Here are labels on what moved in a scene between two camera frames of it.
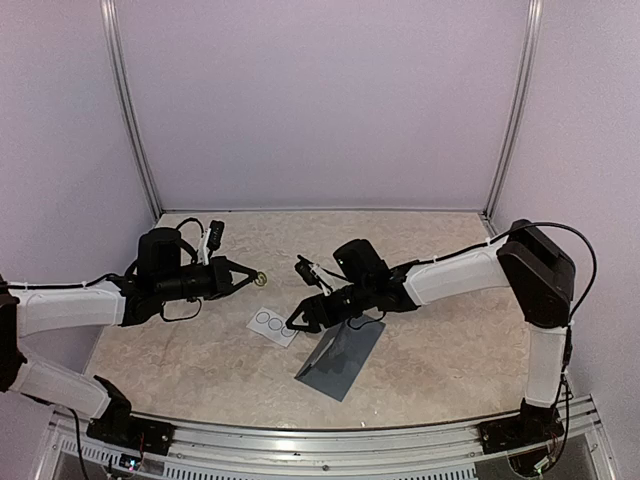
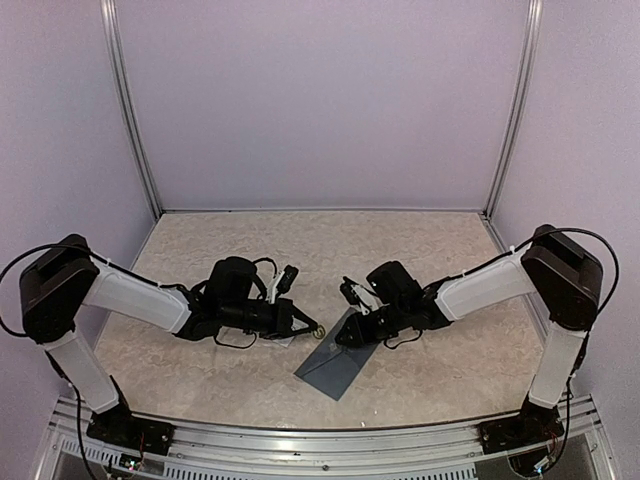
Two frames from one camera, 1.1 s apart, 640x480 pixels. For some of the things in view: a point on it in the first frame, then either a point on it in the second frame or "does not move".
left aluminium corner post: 109,18 does not move
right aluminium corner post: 519,106 does not move
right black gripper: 309,304 to 361,335
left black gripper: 221,279 to 282,323
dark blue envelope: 339,358 does not move
